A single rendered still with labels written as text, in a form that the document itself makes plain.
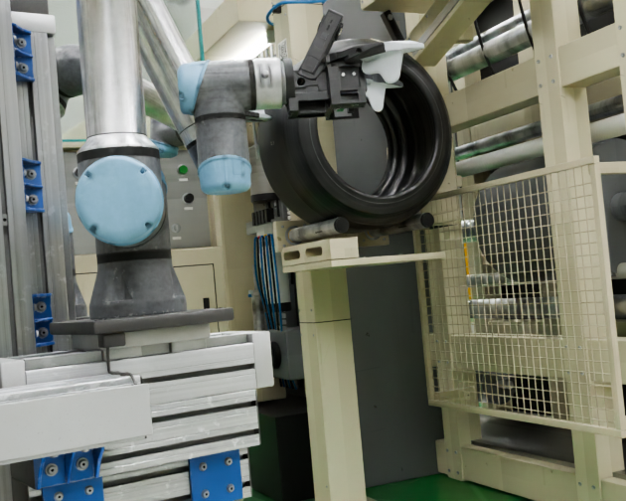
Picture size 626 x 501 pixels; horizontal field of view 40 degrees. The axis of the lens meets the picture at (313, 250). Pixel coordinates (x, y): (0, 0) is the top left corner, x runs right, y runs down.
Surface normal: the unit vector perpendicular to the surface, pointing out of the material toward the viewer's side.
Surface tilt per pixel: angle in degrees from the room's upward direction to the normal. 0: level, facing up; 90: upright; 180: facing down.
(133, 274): 72
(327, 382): 90
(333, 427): 90
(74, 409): 90
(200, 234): 90
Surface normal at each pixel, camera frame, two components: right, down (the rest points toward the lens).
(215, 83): 0.12, -0.05
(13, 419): 0.54, -0.08
